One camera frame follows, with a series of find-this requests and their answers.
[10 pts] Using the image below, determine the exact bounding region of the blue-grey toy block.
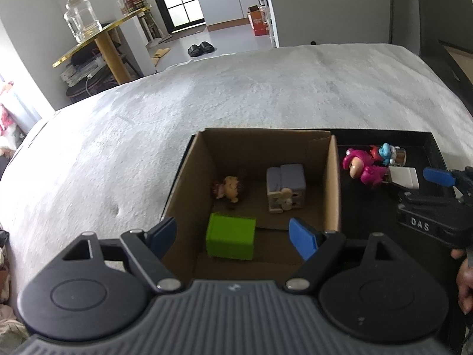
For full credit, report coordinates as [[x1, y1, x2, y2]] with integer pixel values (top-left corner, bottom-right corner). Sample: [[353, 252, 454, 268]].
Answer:
[[266, 163, 307, 215]]

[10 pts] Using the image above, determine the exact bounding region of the pink doll figure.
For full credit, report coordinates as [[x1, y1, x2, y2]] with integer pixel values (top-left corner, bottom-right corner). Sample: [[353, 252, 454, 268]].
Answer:
[[343, 147, 390, 189]]

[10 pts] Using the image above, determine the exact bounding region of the clear glass jar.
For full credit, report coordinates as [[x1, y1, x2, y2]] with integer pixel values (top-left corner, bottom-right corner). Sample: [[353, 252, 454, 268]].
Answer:
[[64, 0, 103, 43]]

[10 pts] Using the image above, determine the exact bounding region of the dark bag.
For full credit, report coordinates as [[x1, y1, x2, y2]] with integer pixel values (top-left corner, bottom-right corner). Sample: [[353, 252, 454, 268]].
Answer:
[[66, 74, 122, 104]]

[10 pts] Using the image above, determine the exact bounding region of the floral patterned cloth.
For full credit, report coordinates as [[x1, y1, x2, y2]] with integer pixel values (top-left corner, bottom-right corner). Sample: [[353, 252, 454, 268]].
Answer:
[[0, 81, 19, 154]]

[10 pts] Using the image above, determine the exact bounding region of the green toy block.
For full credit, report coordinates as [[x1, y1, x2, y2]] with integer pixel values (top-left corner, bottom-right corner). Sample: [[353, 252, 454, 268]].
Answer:
[[206, 212, 257, 261]]

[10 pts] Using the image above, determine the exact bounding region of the small brown-haired figure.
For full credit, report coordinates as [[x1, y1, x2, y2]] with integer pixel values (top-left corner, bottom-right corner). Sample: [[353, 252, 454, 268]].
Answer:
[[212, 175, 242, 204]]

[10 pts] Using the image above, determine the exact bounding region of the person's right hand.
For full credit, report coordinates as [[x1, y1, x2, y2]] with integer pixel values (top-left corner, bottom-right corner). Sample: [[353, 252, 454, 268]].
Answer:
[[451, 248, 473, 313]]

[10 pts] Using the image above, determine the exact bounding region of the black tray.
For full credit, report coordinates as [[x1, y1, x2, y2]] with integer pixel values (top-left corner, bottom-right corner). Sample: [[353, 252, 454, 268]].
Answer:
[[163, 129, 466, 352]]

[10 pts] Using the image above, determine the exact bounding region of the gold-edged side table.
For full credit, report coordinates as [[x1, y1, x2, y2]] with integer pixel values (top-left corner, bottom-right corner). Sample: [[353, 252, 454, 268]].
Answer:
[[52, 5, 152, 85]]

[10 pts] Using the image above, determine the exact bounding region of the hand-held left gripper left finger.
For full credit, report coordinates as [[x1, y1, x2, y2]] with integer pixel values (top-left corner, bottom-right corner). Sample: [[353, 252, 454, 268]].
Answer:
[[63, 217, 183, 293]]

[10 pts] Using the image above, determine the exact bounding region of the white fuzzy blanket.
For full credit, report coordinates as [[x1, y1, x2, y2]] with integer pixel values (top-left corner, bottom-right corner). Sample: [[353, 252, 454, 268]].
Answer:
[[0, 42, 473, 304]]

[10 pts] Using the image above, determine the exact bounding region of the orange cardboard box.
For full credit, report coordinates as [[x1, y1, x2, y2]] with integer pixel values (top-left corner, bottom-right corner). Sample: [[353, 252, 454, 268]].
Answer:
[[247, 5, 270, 37]]

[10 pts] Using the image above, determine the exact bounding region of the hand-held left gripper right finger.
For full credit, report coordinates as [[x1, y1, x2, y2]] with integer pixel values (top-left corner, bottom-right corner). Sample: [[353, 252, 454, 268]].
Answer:
[[284, 218, 398, 292]]

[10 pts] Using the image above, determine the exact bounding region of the small blue-headed figure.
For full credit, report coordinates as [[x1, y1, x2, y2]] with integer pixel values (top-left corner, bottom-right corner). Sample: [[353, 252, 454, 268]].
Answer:
[[370, 142, 394, 165]]

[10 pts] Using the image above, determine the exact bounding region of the dark grey board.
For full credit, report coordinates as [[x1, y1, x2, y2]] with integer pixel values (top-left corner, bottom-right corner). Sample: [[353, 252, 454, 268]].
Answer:
[[390, 0, 473, 58]]

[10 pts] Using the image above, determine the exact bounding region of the brown cardboard box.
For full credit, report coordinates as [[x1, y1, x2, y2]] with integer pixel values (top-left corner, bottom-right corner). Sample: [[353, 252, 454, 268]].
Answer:
[[161, 128, 342, 280]]

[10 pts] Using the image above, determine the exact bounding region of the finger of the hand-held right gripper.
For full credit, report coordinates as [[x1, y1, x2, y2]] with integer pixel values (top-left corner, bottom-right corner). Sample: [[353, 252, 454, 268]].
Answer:
[[397, 190, 462, 208], [423, 167, 473, 196]]

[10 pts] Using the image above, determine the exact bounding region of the white toy block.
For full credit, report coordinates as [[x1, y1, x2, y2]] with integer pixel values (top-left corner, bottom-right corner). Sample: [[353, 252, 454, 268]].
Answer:
[[388, 166, 420, 190]]

